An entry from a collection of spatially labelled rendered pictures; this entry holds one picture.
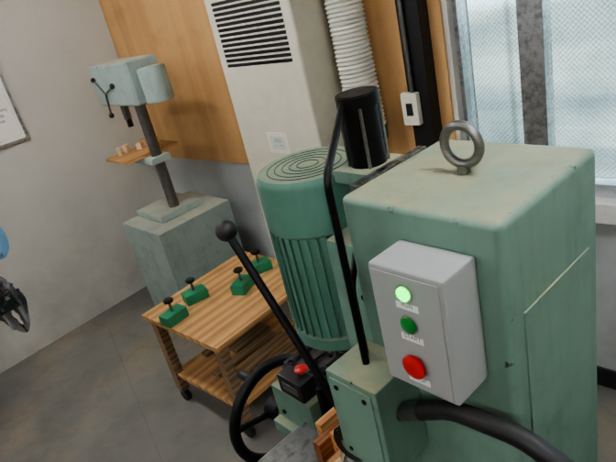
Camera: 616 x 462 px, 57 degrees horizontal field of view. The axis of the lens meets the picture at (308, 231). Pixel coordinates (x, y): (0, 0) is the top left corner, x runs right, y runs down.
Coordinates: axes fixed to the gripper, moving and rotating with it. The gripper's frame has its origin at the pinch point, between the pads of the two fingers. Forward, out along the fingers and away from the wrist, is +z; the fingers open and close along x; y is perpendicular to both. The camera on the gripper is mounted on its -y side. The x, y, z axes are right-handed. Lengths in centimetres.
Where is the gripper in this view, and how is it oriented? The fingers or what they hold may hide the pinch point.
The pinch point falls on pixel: (24, 326)
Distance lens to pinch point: 176.5
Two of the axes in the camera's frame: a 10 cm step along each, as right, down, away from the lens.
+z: 3.4, 8.3, 4.4
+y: 5.0, 2.4, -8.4
